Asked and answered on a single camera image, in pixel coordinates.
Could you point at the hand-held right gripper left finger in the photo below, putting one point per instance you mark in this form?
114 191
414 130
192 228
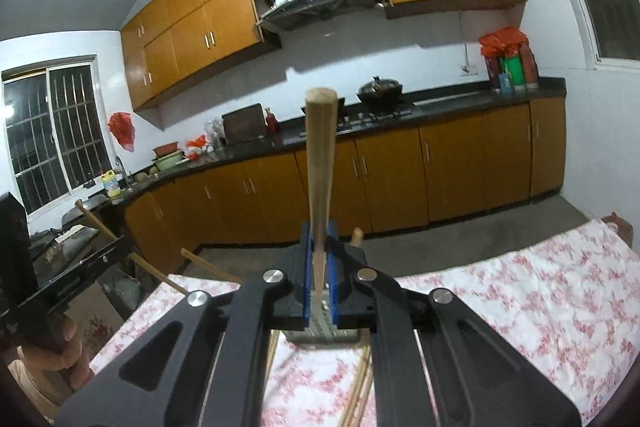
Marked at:
301 307

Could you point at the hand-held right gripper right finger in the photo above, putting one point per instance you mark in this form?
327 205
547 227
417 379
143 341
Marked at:
334 307

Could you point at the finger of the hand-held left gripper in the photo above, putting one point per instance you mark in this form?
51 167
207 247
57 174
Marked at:
117 254

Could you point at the perforated grey chopstick holder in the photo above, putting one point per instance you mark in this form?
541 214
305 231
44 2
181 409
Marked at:
320 337

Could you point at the person's left hand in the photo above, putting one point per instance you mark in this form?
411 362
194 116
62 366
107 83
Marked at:
45 372

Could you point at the metal pan lid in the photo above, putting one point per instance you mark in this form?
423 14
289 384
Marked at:
70 217

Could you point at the yellow detergent bottle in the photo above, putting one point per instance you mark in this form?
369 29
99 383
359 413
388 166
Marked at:
112 187

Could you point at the metal faucet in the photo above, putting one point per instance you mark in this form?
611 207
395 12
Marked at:
120 162

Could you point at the green basin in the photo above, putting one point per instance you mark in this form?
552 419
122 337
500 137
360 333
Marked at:
167 163

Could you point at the red basin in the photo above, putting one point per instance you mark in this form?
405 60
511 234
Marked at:
166 149

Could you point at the hanging red plastic bag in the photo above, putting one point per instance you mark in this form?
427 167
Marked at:
122 129

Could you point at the barred window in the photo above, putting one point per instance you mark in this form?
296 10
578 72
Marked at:
60 132

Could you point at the crumpled red plastic bag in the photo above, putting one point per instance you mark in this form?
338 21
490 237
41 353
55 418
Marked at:
196 144

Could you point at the clear plastic bag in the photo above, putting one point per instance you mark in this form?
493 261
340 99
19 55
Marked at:
215 132

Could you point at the brown cutting board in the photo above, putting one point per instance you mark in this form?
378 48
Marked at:
243 124

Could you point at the wooden base cabinets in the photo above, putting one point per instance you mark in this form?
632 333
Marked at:
450 167

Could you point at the small red bottle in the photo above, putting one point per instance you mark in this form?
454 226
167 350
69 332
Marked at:
273 123

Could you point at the gas stove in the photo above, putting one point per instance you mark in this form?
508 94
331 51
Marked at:
380 114

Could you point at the black cooking pot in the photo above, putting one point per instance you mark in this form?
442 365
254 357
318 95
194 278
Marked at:
339 102

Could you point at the black wok with lid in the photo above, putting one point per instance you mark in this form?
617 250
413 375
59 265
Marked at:
380 89

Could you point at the dark stone countertop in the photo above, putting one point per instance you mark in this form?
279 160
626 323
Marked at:
450 99

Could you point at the blue bottle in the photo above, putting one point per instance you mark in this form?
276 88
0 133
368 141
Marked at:
505 84

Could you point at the dark red bottle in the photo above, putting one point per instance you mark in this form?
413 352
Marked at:
491 72

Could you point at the green bottle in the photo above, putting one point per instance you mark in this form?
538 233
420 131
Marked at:
515 74

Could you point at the brown wooden stool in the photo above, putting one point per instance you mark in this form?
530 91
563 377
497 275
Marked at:
620 227

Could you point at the orange plastic bag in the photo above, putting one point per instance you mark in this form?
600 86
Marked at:
505 41

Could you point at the wooden wall cabinets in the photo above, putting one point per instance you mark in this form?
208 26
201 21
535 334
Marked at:
225 22

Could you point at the white wall outlet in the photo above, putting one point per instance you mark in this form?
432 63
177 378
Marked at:
467 69

